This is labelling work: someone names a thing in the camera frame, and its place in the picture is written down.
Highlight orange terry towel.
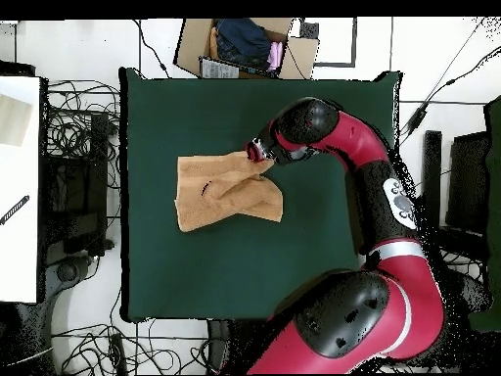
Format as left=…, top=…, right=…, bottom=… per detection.
left=173, top=150, right=285, bottom=233

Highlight printed paper label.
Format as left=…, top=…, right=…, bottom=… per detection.
left=199, top=57, right=241, bottom=80

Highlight pink garment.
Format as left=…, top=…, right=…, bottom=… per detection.
left=266, top=40, right=284, bottom=72

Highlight blue jeans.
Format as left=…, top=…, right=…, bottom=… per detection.
left=213, top=18, right=274, bottom=72

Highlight tan cloth in box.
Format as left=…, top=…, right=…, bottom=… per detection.
left=207, top=25, right=220, bottom=62

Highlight cardboard box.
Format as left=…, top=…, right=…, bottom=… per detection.
left=172, top=17, right=320, bottom=80

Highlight dark green table cloth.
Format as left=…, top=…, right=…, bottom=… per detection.
left=118, top=67, right=403, bottom=323

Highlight black equipment stand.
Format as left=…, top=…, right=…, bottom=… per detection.
left=40, top=113, right=115, bottom=258
left=419, top=129, right=492, bottom=269

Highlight black power adapter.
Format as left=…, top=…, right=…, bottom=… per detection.
left=405, top=106, right=429, bottom=135

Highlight black office chair base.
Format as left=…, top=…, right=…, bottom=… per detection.
left=11, top=254, right=99, bottom=373
left=445, top=265, right=493, bottom=314

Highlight black power strip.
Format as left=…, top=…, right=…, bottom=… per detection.
left=108, top=331, right=127, bottom=375

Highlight beige paper sheet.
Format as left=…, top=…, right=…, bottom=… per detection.
left=0, top=93, right=35, bottom=149

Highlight black striped stick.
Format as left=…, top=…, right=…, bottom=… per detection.
left=0, top=194, right=31, bottom=227

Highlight white side table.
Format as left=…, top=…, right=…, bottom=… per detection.
left=0, top=74, right=43, bottom=305

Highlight black floor cable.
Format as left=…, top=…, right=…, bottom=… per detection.
left=132, top=19, right=171, bottom=78

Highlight black cable tangle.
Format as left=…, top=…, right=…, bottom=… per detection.
left=45, top=78, right=121, bottom=189
left=50, top=318, right=212, bottom=375
left=426, top=234, right=486, bottom=283

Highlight long black adapter cable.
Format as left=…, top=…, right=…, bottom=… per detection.
left=398, top=17, right=501, bottom=146

